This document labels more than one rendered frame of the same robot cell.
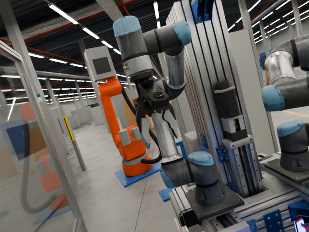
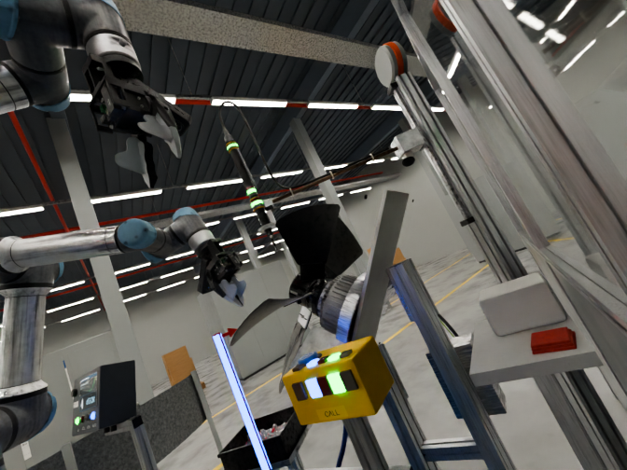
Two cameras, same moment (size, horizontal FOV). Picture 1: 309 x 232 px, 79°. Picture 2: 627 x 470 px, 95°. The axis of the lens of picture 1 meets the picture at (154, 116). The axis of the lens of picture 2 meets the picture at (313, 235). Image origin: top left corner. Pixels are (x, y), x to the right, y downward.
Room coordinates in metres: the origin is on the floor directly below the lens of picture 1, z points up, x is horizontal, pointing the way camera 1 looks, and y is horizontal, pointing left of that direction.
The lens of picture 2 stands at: (0.71, 0.45, 1.19)
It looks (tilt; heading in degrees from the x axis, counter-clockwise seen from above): 10 degrees up; 226
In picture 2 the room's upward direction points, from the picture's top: 25 degrees counter-clockwise
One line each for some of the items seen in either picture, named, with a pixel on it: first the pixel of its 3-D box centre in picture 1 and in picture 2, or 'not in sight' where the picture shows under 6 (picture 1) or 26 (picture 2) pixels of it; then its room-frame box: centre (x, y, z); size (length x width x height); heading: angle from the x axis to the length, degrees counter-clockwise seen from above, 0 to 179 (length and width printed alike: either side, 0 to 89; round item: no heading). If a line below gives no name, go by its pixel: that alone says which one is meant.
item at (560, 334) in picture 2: not in sight; (551, 339); (-0.06, 0.21, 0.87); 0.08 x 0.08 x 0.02; 6
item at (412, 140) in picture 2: not in sight; (409, 143); (-0.37, 0.01, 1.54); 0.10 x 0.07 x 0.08; 141
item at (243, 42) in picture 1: (227, 117); not in sight; (2.11, -0.80, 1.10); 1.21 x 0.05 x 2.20; 106
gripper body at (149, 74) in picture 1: (146, 95); (124, 98); (0.56, 0.01, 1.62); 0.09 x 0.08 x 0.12; 16
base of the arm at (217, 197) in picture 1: (208, 187); not in sight; (0.88, -0.16, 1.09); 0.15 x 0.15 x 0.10
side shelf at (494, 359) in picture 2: not in sight; (522, 338); (-0.15, 0.11, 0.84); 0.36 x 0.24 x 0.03; 16
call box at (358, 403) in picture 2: not in sight; (339, 382); (0.38, 0.00, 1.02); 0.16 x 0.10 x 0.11; 106
